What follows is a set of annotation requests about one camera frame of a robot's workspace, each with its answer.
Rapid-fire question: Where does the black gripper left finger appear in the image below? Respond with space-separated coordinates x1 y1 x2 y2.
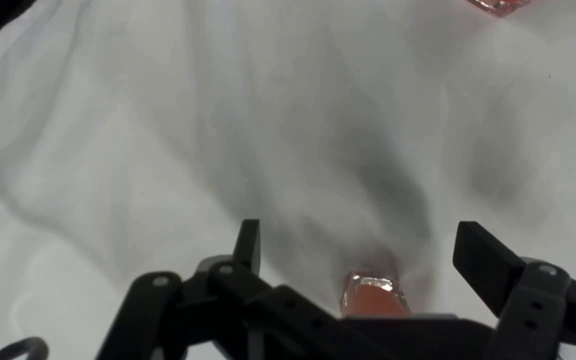
95 218 336 360

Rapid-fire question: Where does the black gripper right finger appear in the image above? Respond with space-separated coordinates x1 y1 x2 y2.
453 221 576 360

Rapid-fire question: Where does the orange nail polish bottle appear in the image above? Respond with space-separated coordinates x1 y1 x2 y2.
341 271 410 317

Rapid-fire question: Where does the red nail polish bottle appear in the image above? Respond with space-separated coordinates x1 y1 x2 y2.
468 0 532 18

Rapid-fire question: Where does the white tablecloth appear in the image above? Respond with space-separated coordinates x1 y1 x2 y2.
0 0 576 360

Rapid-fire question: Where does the black cable loop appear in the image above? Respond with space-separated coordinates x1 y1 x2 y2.
0 335 50 360

